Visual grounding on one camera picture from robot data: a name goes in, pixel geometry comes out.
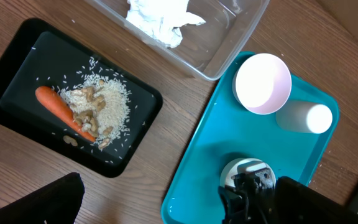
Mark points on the black plastic tray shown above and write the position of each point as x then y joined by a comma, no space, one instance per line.
41,55

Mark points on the white upturned cup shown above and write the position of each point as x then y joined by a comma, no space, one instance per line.
304,117

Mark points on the pink bowl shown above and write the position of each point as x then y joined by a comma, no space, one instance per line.
262,84

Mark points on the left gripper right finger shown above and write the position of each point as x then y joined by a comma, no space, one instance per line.
296,203

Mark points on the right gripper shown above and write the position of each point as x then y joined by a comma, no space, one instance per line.
250,200

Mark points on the white bowl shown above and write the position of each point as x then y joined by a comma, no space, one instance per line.
246,166

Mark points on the clear plastic bin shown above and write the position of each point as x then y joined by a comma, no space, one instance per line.
206,51

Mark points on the orange carrot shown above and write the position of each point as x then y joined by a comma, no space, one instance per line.
52,102

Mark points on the food scraps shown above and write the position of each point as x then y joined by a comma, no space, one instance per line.
100,104

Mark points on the white napkin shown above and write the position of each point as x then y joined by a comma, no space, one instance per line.
162,19

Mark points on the teal serving tray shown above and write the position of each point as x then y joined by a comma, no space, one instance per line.
227,131

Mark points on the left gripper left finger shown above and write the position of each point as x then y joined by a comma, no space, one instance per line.
57,202

